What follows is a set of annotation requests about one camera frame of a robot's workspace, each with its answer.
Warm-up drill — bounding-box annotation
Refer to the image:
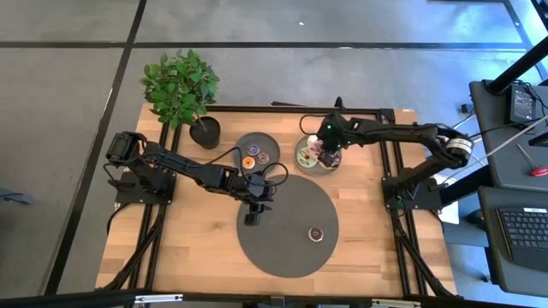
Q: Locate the red handled screwdriver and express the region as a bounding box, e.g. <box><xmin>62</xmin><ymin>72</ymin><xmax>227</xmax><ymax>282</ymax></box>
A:
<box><xmin>515</xmin><ymin>143</ymin><xmax>548</xmax><ymax>178</ymax></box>

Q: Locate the black overhead beam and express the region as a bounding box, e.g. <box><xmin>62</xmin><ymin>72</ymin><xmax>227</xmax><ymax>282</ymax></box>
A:
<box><xmin>0</xmin><ymin>289</ymin><xmax>548</xmax><ymax>308</ymax></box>

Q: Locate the black diagonal pole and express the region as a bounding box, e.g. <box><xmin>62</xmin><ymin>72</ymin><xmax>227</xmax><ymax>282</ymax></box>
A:
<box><xmin>485</xmin><ymin>36</ymin><xmax>548</xmax><ymax>95</ymax></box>

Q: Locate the round grey woven placemat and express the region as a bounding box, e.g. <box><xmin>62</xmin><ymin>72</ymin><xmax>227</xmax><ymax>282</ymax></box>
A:
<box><xmin>236</xmin><ymin>174</ymin><xmax>340</xmax><ymax>279</ymax></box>

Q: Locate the white cable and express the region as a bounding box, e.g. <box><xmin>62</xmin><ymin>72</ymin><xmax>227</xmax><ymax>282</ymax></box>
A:
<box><xmin>444</xmin><ymin>114</ymin><xmax>548</xmax><ymax>181</ymax></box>

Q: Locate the green artificial plant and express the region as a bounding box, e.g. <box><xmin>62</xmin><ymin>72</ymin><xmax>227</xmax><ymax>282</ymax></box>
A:
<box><xmin>140</xmin><ymin>48</ymin><xmax>221</xmax><ymax>132</ymax></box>

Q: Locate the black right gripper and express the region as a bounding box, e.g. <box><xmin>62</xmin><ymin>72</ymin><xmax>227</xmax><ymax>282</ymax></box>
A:
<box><xmin>319</xmin><ymin>111</ymin><xmax>350</xmax><ymax>169</ymax></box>

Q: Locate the dark grey laptop stand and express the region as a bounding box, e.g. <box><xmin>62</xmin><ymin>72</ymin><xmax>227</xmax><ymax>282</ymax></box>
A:
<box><xmin>477</xmin><ymin>186</ymin><xmax>548</xmax><ymax>299</ymax></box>

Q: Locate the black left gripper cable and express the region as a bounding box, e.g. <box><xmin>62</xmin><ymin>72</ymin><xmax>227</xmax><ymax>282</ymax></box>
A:
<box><xmin>213</xmin><ymin>146</ymin><xmax>290</xmax><ymax>189</ymax></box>

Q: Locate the light grey plate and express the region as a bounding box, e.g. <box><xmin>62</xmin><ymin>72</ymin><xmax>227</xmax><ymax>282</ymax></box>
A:
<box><xmin>294</xmin><ymin>134</ymin><xmax>343</xmax><ymax>177</ymax></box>

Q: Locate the black power adapter box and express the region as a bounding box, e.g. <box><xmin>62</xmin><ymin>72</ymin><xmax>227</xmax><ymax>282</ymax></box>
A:
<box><xmin>509</xmin><ymin>84</ymin><xmax>537</xmax><ymax>125</ymax></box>

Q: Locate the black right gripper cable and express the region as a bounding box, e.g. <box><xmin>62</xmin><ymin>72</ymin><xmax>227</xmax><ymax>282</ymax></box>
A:
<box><xmin>298</xmin><ymin>113</ymin><xmax>327</xmax><ymax>136</ymax></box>

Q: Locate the dark grey plate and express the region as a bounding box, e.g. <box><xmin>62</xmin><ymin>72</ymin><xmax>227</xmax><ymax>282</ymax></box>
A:
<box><xmin>233</xmin><ymin>131</ymin><xmax>282</xmax><ymax>175</ymax></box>

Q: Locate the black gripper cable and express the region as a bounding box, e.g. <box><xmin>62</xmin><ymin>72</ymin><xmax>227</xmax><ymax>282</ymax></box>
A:
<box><xmin>213</xmin><ymin>146</ymin><xmax>290</xmax><ymax>189</ymax></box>
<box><xmin>298</xmin><ymin>113</ymin><xmax>327</xmax><ymax>136</ymax></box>

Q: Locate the black laptop keyboard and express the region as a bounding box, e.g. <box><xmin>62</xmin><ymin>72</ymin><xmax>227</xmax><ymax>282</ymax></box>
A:
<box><xmin>496</xmin><ymin>207</ymin><xmax>548</xmax><ymax>273</ymax></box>

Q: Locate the dark grey side desk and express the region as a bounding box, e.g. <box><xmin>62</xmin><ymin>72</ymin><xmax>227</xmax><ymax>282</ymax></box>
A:
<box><xmin>468</xmin><ymin>79</ymin><xmax>548</xmax><ymax>193</ymax></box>

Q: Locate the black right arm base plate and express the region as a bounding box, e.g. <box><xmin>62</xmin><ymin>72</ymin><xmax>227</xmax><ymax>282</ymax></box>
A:
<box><xmin>382</xmin><ymin>175</ymin><xmax>446</xmax><ymax>211</ymax></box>

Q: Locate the pink donut dark drizzle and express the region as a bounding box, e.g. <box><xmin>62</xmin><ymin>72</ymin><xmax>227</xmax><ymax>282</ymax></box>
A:
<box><xmin>313</xmin><ymin>142</ymin><xmax>342</xmax><ymax>169</ymax></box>

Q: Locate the teal donut chocolate drizzle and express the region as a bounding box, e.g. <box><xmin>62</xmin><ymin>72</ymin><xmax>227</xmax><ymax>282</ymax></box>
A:
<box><xmin>298</xmin><ymin>146</ymin><xmax>319</xmax><ymax>169</ymax></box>

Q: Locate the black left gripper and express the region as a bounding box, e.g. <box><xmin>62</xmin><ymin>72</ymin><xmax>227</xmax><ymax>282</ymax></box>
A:
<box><xmin>244</xmin><ymin>173</ymin><xmax>275</xmax><ymax>227</ymax></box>

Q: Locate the black aluminium table frame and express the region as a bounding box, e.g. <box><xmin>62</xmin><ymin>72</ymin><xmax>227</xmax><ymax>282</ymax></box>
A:
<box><xmin>98</xmin><ymin>104</ymin><xmax>457</xmax><ymax>300</ymax></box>

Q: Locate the black plant pot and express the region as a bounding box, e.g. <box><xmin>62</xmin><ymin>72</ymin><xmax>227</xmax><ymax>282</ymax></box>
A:
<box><xmin>188</xmin><ymin>115</ymin><xmax>222</xmax><ymax>151</ymax></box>

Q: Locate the silver metal bracket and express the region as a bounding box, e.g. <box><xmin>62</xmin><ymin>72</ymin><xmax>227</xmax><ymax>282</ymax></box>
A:
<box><xmin>134</xmin><ymin>293</ymin><xmax>183</xmax><ymax>305</ymax></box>
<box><xmin>371</xmin><ymin>299</ymin><xmax>421</xmax><ymax>308</ymax></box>

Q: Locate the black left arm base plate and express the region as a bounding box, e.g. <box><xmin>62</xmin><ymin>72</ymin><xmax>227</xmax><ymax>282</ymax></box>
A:
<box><xmin>114</xmin><ymin>169</ymin><xmax>177</xmax><ymax>205</ymax></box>

